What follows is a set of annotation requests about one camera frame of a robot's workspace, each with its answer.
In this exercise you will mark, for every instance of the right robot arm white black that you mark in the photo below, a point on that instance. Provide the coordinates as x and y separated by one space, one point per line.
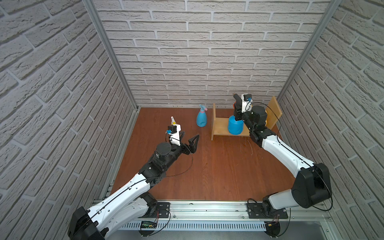
312 183

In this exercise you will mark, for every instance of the left aluminium corner post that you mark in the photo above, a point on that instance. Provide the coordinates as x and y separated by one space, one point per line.
98 23

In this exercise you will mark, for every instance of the black round connector box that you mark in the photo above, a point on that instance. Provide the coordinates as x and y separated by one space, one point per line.
272 229

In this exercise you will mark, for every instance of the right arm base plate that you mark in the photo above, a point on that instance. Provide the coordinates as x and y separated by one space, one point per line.
256 211

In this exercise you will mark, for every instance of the wooden shelf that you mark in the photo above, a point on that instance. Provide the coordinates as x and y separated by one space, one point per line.
220 125

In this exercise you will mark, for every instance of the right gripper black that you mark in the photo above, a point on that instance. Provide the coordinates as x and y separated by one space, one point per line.
235 111

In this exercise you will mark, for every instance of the green circuit board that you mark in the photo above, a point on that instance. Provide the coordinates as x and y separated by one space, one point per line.
148 225

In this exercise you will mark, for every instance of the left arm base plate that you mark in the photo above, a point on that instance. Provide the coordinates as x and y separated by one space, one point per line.
160 210

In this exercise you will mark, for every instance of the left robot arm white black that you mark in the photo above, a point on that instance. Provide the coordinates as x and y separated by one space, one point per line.
131 201

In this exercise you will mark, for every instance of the blue pressure sprayer black handle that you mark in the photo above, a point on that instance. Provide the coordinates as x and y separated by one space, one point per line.
235 127

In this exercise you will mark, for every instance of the right aluminium corner post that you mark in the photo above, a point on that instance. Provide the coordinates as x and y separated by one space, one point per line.
323 23

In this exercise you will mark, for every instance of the aluminium corner post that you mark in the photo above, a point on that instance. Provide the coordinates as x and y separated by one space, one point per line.
98 23
323 23

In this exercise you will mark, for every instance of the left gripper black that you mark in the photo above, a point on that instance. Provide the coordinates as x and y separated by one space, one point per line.
185 147

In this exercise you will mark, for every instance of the small blue spray bottle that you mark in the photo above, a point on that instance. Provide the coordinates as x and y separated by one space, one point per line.
202 117

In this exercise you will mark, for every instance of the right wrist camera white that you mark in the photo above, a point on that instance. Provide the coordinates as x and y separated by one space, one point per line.
246 102

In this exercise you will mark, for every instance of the aluminium mounting rail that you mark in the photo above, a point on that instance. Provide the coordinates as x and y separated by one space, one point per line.
223 216

